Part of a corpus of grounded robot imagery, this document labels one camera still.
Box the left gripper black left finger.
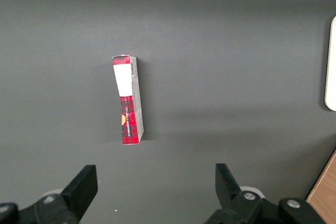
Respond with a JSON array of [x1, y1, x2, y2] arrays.
[[19, 165, 98, 224]]

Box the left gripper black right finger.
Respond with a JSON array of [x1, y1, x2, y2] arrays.
[[206, 163, 283, 224]]

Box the cream plastic tray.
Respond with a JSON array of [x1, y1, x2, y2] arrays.
[[324, 15, 336, 111]]

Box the red plaid cardboard box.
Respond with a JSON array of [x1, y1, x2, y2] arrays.
[[111, 55, 145, 146]]

